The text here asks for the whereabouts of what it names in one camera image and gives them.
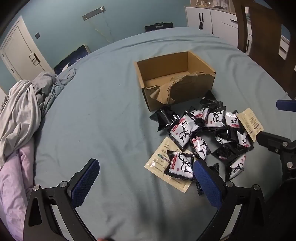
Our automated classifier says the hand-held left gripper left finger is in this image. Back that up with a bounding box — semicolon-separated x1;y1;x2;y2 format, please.
23;158;100;241

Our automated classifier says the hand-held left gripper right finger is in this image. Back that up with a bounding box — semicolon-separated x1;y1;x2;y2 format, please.
193;159;273;241

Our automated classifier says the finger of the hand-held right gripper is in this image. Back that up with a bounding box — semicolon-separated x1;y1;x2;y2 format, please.
276;100;296;111
256;131;296;183

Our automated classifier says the beige sachet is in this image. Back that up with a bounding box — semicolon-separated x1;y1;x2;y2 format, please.
144;137;196;193
236;107;264;143

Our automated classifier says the pile of black-and-white packets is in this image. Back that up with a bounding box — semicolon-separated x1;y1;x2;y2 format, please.
149;90;255;196

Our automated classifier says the torn cardboard box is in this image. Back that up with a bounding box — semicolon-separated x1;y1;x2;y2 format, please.
134;51;216;111

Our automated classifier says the pink quilt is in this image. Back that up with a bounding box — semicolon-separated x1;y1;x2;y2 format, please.
0;137;35;232

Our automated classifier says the brown wooden chair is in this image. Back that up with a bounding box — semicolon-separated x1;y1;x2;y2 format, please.
233;0;296;93

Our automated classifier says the light blue bed sheet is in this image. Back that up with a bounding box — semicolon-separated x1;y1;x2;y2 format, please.
35;27;296;241

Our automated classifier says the crumpled grey sheet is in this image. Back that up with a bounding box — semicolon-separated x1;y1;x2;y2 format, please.
0;71;77;167

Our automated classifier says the white cabinet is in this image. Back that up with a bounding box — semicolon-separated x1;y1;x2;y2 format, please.
184;5;292;58

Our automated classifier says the dark blue canvas picture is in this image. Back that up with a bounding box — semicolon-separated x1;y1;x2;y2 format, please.
53;44;90;75

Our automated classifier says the white door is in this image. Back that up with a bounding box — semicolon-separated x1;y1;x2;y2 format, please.
0;15;54;81

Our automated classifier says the door handle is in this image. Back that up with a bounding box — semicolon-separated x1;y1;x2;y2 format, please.
30;53;41;67

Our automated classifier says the thin wall cable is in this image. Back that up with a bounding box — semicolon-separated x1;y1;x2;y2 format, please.
84;17;114;43

